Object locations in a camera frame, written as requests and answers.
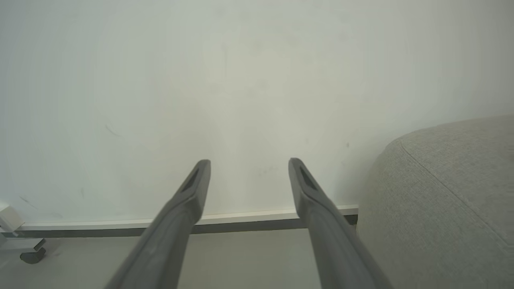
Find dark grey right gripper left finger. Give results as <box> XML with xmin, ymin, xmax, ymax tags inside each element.
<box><xmin>105</xmin><ymin>159</ymin><xmax>212</xmax><ymax>289</ymax></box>

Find white appliance with caster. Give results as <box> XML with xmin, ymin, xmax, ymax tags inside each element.
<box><xmin>0</xmin><ymin>205</ymin><xmax>47</xmax><ymax>265</ymax></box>

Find white and black baseboard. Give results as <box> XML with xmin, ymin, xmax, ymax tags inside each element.
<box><xmin>0</xmin><ymin>205</ymin><xmax>359</xmax><ymax>238</ymax></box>

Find grey fabric sofa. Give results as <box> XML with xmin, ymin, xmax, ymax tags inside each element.
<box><xmin>357</xmin><ymin>114</ymin><xmax>514</xmax><ymax>289</ymax></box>

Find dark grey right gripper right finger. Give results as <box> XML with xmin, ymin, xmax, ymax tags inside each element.
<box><xmin>288</xmin><ymin>157</ymin><xmax>394</xmax><ymax>289</ymax></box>

